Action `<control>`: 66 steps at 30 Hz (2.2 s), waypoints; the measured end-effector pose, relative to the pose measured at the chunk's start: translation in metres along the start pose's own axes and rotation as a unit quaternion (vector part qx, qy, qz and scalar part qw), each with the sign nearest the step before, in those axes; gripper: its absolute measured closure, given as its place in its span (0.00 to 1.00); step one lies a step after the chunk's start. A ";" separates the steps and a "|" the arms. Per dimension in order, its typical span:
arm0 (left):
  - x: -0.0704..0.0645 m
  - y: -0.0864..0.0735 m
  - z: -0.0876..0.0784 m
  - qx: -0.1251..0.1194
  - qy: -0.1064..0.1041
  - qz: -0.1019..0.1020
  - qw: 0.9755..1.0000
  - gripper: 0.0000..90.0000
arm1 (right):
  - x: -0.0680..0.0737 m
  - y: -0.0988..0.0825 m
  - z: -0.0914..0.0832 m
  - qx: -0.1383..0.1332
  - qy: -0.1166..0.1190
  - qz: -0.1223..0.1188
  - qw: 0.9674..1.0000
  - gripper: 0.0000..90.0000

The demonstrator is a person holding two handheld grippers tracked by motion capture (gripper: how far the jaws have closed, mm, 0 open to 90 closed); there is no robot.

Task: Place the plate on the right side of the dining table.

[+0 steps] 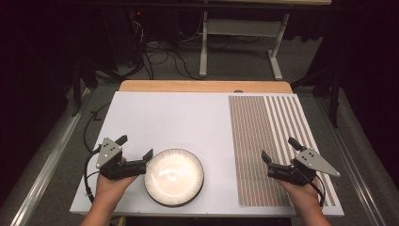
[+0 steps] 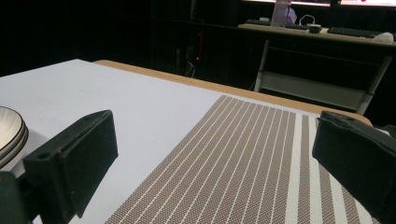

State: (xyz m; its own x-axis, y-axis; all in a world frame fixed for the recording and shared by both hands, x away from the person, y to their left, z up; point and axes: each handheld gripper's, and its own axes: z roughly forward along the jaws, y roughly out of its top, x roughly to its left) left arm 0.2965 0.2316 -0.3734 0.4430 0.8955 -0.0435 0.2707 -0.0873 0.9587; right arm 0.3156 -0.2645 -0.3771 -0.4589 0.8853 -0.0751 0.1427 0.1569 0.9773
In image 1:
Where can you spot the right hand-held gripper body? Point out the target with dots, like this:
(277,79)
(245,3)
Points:
(313,161)

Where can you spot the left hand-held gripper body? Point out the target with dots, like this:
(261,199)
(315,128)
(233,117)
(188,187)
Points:
(108,157)

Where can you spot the white ribbed plate dark rim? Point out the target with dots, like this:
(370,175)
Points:
(174,175)

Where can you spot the person's left hand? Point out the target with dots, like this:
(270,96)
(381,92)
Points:
(109,188)

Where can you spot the person's right hand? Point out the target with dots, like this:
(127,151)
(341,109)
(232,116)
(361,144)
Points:
(302,194)

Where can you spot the striped woven placemat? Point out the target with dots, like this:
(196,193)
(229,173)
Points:
(251,125)

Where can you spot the white board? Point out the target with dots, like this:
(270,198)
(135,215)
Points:
(172,119)

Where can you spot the black metal stand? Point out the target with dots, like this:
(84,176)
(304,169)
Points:
(335,103)
(76,94)

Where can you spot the wooden table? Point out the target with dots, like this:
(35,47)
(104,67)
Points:
(204,86)

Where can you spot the white-framed desk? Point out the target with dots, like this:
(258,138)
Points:
(203,47)

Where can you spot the aluminium rail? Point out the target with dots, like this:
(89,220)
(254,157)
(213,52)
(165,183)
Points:
(47,163)
(351,163)

